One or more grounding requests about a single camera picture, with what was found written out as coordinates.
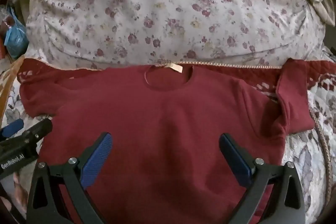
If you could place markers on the red and white patterned blanket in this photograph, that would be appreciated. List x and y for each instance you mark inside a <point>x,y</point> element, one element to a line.
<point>309,161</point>

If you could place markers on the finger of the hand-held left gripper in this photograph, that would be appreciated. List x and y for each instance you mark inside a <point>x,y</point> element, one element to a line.
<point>34,133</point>
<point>13,127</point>

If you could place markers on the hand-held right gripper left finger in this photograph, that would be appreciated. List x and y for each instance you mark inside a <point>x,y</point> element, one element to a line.
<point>97,157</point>

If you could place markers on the orange cloth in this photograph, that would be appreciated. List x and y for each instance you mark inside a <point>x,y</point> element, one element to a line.
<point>8,82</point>

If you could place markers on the floral white quilt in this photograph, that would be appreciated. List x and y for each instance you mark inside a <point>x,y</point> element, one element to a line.
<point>157,3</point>

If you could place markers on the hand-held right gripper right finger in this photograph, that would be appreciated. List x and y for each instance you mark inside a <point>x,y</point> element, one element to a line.
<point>235,159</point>

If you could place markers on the blue plastic bag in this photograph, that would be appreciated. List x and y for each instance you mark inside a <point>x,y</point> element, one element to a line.
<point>15,35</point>

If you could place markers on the dark red t-shirt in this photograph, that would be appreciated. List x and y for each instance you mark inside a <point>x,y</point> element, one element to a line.
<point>162,113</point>

